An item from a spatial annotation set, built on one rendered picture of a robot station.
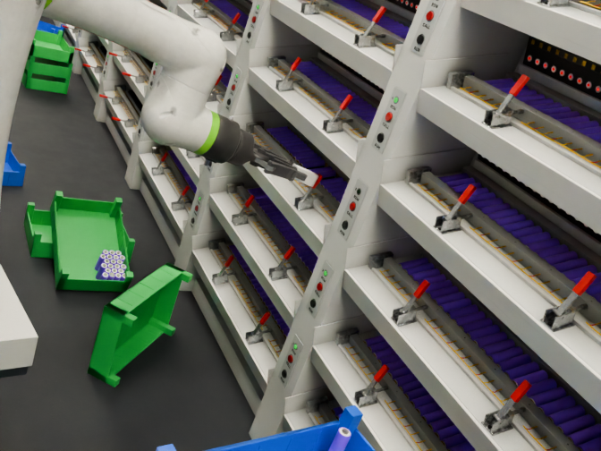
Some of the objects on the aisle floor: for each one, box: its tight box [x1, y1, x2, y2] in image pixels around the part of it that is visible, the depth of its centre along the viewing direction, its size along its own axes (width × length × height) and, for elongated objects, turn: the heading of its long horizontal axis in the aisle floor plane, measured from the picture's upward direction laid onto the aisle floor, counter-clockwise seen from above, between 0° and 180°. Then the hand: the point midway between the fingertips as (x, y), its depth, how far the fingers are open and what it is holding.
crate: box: [50, 191, 133, 292], centre depth 199 cm, size 30×20×8 cm
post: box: [249, 0, 529, 439], centre depth 130 cm, size 20×9×176 cm, turn 80°
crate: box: [24, 202, 135, 263], centre depth 211 cm, size 30×20×8 cm
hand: (303, 175), depth 150 cm, fingers closed
